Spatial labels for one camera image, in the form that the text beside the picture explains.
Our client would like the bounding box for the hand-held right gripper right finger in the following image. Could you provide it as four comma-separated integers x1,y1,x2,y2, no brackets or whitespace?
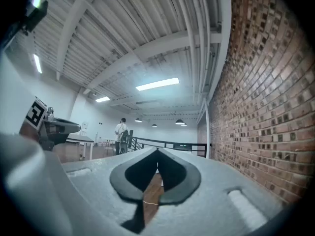
157,147,202,205

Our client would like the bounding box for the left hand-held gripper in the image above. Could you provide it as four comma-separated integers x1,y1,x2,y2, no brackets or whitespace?
25,96,82,152

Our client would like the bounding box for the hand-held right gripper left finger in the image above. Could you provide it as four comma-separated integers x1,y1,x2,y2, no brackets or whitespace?
109,147,158,202

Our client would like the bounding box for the white-legged work table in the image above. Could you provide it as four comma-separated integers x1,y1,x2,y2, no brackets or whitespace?
65,134,95,161

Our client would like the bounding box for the black metal railing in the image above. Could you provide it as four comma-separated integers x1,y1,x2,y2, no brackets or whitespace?
127,129,213,158

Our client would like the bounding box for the white vertical pipe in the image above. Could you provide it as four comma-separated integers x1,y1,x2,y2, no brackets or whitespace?
204,96,211,159

